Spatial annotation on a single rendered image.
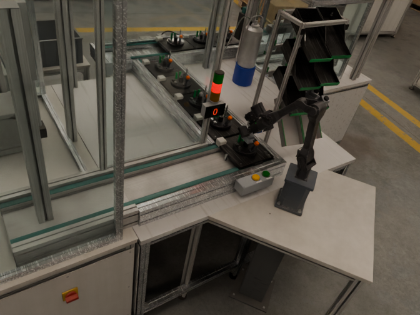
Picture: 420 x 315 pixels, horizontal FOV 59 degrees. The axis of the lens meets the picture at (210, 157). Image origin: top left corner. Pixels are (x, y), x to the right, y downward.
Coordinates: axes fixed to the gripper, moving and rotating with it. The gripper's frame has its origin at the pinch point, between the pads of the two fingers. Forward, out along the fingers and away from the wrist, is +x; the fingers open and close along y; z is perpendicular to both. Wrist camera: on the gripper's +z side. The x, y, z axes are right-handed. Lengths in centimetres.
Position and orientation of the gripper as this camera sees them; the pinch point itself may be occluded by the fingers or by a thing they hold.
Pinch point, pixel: (249, 131)
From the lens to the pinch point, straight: 205.2
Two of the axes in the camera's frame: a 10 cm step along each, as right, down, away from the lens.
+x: -4.5, 2.4, 8.6
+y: -8.3, 2.5, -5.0
